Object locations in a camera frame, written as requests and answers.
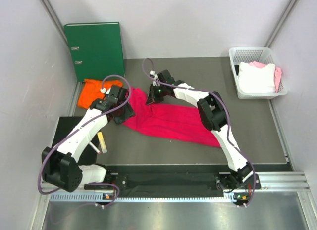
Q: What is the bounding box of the white t shirt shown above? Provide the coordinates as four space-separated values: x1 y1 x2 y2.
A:
238 62 275 94

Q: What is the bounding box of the orange t shirt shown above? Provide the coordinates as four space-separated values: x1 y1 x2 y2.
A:
77 79 123 109

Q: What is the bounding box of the magenta t shirt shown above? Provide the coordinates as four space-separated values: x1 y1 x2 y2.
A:
124 88 220 148

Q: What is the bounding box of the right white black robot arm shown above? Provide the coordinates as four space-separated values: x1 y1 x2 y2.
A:
146 70 256 192

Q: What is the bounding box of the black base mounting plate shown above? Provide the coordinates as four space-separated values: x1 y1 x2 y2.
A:
84 164 263 198

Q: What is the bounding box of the aluminium frame rail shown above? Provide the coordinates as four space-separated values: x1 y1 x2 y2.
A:
49 171 310 203

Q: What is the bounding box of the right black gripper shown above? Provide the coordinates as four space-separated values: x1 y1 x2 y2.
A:
146 84 167 106

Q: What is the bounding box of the white pink-tipped pen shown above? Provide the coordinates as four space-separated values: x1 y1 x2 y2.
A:
89 142 101 154

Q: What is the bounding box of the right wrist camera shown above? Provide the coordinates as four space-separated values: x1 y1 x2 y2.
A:
150 70 156 78

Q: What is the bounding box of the white plastic basket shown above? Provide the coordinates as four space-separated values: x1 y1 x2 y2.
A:
229 47 288 99

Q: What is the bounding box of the green ring binder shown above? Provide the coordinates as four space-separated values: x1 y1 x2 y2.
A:
64 22 125 82

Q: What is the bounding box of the light pink t shirt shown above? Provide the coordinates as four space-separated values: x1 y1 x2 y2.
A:
249 61 282 92

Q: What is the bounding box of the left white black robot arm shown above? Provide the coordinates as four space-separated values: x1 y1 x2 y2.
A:
38 85 135 192

